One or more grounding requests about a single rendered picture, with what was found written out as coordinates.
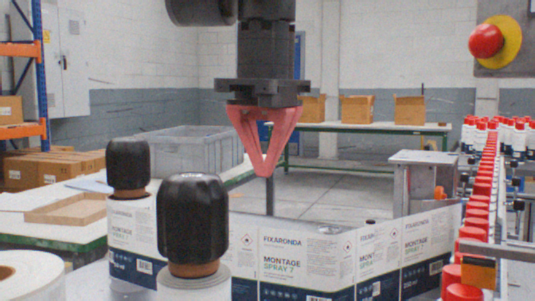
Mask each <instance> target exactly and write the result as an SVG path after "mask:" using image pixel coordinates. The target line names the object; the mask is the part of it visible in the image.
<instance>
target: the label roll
mask: <svg viewBox="0 0 535 301"><path fill-rule="evenodd" d="M0 301H66V293H65V279H64V261H63V260H62V259H61V258H60V257H59V256H55V255H53V254H50V253H47V252H38V251H26V250H15V251H0Z"/></svg>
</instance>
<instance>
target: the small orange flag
mask: <svg viewBox="0 0 535 301"><path fill-rule="evenodd" d="M460 260H461V283H464V284H469V285H472V286H475V287H479V289H484V290H489V291H495V288H496V278H497V266H498V264H496V260H490V259H485V258H484V257H477V256H467V255H463V257H462V258H461V259H460Z"/></svg>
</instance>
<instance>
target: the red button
mask: <svg viewBox="0 0 535 301"><path fill-rule="evenodd" d="M505 42H506V39H505V36H504V35H502V32H501V30H500V29H499V28H498V27H497V26H496V25H495V24H490V23H482V24H481V25H479V26H477V27H475V28H474V29H473V30H472V32H471V34H470V36H469V41H468V47H469V50H470V52H471V55H472V56H473V57H475V58H477V59H490V58H491V57H494V56H495V55H496V54H497V53H498V51H499V50H501V49H502V47H503V45H505Z"/></svg>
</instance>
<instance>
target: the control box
mask: <svg viewBox="0 0 535 301"><path fill-rule="evenodd" d="M527 10H528V0H478V10H477V14H476V25H475V27H477V26H479V25H481V24H482V23H490V24H495V25H496V26H497V27H498V28H499V29H500V30H501V32H502V35H504V36H505V39H506V42H505V45H503V47H502V49H501V50H499V51H498V53H497V54H496V55H495V56H494V57H491V58H490V59H477V58H475V57H474V69H473V75H474V77H476V78H487V79H535V16H533V17H526V15H527Z"/></svg>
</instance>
